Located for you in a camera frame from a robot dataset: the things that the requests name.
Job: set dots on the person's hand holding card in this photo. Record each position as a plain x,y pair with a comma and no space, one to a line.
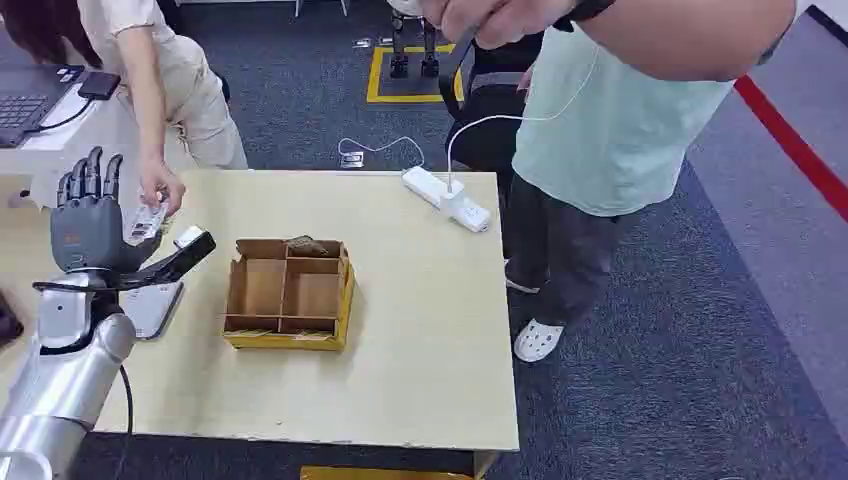
163,185

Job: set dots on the yellow floor tape square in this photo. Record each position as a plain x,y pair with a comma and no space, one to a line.
375,83

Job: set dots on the dark laptop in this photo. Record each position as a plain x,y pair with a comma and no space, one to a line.
26,102

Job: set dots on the yellow box under desk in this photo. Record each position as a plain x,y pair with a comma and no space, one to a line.
378,474

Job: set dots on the white power strip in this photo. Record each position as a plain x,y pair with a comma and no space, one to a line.
445,197

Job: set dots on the metal floor socket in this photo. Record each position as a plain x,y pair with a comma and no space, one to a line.
352,160

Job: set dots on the dark card in box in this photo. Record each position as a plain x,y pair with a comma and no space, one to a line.
307,246

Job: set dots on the black robot legs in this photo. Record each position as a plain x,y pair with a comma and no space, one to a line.
412,46

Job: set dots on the pale wooden desk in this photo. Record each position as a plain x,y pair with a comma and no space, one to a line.
424,344

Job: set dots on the black small device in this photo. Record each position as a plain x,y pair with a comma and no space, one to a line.
98,85

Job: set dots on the wooden divided card box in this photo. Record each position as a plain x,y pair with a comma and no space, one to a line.
289,298

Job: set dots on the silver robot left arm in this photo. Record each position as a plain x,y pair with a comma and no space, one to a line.
63,378

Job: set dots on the person in beige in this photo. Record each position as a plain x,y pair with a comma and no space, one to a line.
169,73

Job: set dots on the white desk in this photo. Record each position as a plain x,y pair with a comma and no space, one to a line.
93,142

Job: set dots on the black office chair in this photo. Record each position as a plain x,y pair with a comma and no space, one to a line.
477,126

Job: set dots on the person in pale green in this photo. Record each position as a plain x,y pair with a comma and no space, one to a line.
609,112

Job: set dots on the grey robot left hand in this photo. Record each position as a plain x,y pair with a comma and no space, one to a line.
86,232

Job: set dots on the black object at edge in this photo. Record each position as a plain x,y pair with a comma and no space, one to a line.
8,323

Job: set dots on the white printed card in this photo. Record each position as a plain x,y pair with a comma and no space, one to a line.
145,223

